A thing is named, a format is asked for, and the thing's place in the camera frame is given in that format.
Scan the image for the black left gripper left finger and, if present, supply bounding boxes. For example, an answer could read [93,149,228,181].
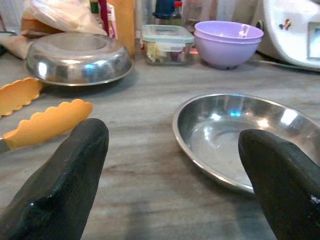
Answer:
[0,117,110,240]

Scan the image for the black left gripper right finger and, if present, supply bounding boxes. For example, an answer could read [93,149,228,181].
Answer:
[238,128,320,240]

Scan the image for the steel tongs with orange tips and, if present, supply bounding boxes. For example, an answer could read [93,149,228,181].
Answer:
[0,77,94,155]

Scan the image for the shallow steel dish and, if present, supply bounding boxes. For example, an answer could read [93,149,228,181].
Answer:
[172,93,320,196]

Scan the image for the overturned steel bowl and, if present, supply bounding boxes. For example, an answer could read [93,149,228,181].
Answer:
[25,32,134,87]

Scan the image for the purple plastic bowl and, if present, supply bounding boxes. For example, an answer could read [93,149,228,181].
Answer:
[194,32,263,70]
[194,20,265,43]

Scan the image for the white kitchen machine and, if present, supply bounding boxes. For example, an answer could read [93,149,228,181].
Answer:
[252,0,320,73]

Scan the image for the pale food packet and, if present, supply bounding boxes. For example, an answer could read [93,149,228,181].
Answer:
[106,2,118,40]

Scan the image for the plastic bag of bread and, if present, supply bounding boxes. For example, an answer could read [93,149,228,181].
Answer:
[21,0,108,38]

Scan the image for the orange squeeze bottle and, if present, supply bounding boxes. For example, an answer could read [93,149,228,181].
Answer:
[107,0,137,58]

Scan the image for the maroon canister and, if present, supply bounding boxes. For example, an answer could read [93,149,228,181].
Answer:
[98,0,111,36]

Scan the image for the glass food container with lid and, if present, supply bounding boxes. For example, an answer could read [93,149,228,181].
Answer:
[141,24,195,66]

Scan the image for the jar with dark blue lid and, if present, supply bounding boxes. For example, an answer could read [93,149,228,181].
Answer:
[152,0,176,20]

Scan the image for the dark red-capped sauce bottle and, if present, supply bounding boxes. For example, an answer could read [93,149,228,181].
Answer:
[172,1,183,20]

